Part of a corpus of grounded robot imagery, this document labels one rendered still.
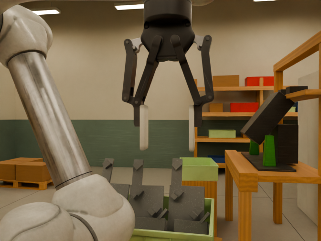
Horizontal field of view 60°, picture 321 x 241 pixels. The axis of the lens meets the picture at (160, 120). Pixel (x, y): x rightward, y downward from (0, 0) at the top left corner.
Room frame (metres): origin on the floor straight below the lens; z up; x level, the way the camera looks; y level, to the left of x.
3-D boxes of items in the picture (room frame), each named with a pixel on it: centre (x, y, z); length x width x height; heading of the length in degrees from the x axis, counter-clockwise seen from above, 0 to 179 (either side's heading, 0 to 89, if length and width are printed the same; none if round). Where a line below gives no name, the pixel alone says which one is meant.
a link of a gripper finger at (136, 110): (0.44, 0.04, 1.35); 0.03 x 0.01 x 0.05; 81
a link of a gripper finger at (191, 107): (0.43, -0.05, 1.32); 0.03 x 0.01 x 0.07; 171
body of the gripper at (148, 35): (0.44, -0.01, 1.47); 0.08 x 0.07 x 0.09; 81
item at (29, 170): (5.54, 2.60, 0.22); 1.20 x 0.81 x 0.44; 76
